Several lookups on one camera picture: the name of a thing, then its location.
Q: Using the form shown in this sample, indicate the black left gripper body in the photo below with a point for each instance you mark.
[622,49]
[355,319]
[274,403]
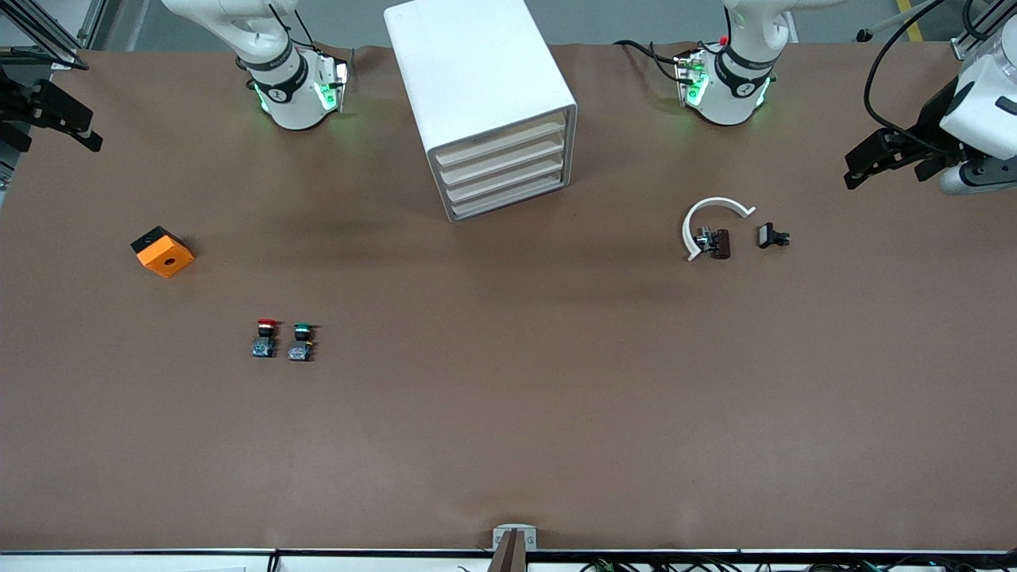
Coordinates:
[926,127]

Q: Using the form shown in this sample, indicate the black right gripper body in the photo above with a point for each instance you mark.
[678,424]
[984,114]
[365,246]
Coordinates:
[17,106]

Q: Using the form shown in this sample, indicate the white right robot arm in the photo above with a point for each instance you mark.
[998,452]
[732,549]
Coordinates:
[290,95]

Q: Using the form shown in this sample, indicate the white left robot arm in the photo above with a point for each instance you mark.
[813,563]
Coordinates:
[727,99]

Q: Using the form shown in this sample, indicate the red push button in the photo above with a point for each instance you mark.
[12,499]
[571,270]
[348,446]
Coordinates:
[264,342]

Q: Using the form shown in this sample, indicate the green push button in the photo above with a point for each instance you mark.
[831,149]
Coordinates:
[300,345]

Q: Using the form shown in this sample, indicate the grey pole with black foot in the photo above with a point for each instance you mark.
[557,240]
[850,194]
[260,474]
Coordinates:
[890,17]

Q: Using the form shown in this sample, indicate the orange box with hole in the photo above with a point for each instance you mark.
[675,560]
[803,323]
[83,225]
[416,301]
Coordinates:
[163,256]

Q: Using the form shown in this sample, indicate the aluminium frame profile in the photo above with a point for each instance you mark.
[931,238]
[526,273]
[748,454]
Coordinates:
[59,32]
[963,49]

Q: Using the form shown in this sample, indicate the small black switch part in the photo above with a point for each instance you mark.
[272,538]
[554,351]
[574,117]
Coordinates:
[768,235]

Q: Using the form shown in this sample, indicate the white table edge rail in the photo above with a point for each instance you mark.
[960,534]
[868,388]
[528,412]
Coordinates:
[159,561]

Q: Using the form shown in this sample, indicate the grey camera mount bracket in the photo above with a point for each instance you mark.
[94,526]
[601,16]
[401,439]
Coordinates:
[514,548]

